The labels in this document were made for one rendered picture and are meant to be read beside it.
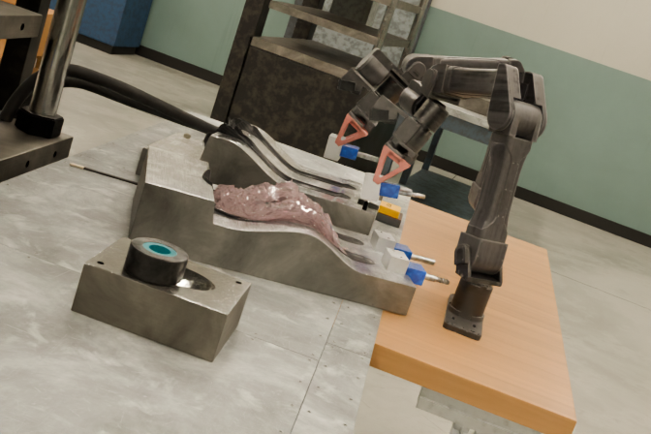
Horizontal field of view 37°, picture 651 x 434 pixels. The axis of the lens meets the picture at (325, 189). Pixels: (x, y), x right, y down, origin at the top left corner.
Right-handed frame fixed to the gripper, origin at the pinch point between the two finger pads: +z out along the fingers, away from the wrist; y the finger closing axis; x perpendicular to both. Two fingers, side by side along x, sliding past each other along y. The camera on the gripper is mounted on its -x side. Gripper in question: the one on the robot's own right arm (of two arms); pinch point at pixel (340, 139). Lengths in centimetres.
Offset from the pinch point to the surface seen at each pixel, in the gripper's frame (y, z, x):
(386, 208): 1.2, 3.3, 19.4
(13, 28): 41, 25, -63
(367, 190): 32.1, -2.5, 10.7
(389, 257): 60, -2, 20
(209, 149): 36.3, 14.5, -18.0
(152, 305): 111, 13, -4
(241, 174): 36.4, 13.4, -9.7
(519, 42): -614, -62, 59
